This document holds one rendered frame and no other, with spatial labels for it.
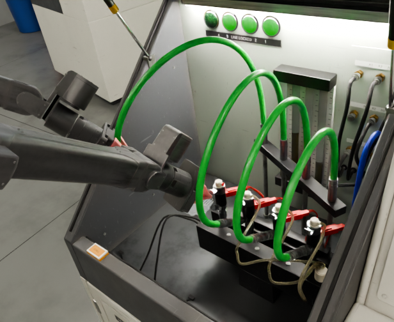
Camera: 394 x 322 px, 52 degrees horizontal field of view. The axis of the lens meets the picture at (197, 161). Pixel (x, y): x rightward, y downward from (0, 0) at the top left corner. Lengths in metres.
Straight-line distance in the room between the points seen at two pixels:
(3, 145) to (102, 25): 3.27
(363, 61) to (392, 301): 0.49
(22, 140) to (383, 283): 0.66
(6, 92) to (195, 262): 0.65
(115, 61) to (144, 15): 0.49
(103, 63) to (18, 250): 1.82
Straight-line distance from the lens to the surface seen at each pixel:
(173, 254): 1.18
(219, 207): 0.98
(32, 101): 0.84
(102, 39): 3.71
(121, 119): 0.85
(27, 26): 7.01
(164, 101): 1.20
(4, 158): 0.44
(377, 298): 0.88
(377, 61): 0.95
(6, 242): 2.80
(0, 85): 0.85
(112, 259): 1.05
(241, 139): 1.24
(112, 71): 3.81
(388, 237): 0.81
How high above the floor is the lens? 1.70
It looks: 35 degrees down
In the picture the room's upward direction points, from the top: 9 degrees counter-clockwise
